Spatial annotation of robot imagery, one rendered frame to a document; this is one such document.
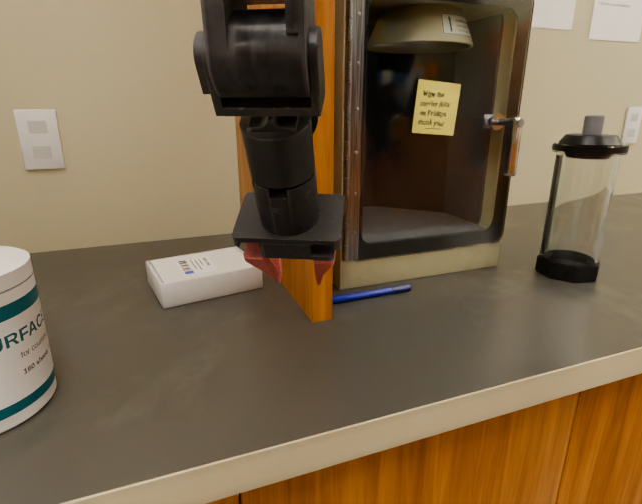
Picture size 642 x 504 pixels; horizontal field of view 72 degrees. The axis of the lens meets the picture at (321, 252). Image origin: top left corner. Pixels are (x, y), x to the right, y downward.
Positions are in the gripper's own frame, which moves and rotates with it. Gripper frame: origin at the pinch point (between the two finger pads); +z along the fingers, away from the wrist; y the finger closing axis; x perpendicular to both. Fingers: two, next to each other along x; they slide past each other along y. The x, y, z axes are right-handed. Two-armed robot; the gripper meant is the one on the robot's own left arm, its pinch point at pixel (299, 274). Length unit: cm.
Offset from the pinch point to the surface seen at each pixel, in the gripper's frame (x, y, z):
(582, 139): -33, -40, 4
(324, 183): -12.9, -1.7, -2.5
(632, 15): -118, -81, 18
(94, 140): -42, 50, 11
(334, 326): -2.1, -3.3, 13.5
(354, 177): -21.7, -4.9, 3.4
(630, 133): -104, -90, 49
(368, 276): -15.8, -7.5, 19.3
